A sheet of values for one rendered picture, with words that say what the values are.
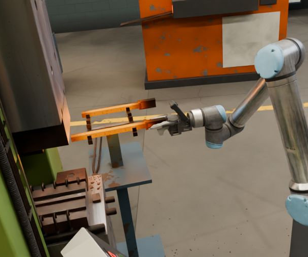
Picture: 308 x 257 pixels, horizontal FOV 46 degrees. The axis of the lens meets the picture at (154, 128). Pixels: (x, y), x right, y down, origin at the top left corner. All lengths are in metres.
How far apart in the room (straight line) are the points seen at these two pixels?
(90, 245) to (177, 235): 1.72
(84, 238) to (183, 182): 2.17
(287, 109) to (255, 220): 1.38
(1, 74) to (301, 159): 1.10
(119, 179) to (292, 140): 0.84
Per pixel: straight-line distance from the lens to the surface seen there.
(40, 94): 1.04
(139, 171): 1.87
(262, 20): 4.86
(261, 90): 1.69
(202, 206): 2.80
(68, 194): 1.43
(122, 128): 1.70
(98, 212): 1.43
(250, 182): 3.04
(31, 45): 1.00
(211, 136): 1.81
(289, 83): 1.45
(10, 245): 0.97
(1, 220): 0.92
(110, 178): 1.85
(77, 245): 0.93
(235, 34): 4.82
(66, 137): 1.15
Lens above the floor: 1.81
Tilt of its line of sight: 28 degrees down
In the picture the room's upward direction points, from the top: 7 degrees counter-clockwise
